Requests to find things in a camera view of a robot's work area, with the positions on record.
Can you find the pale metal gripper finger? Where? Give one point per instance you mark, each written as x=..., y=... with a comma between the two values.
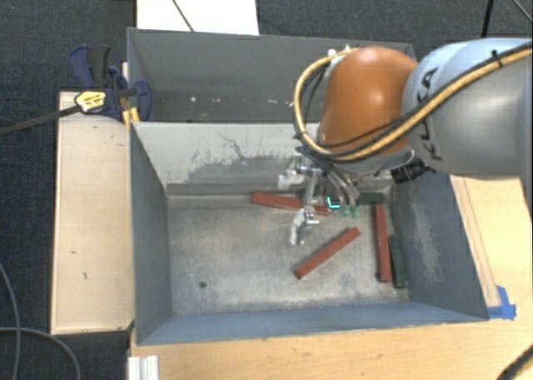
x=297, y=232
x=288, y=180

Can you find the red-brown flat block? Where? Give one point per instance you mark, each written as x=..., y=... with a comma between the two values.
x=275, y=201
x=327, y=253
x=382, y=245

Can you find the dark green flat block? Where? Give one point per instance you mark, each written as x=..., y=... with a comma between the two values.
x=372, y=198
x=397, y=266

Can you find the grey metal bin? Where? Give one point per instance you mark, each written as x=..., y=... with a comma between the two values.
x=233, y=253

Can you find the pale wood flat board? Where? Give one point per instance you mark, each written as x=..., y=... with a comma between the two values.
x=91, y=224

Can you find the black cylinder on white bracket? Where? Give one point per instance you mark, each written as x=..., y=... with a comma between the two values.
x=408, y=172

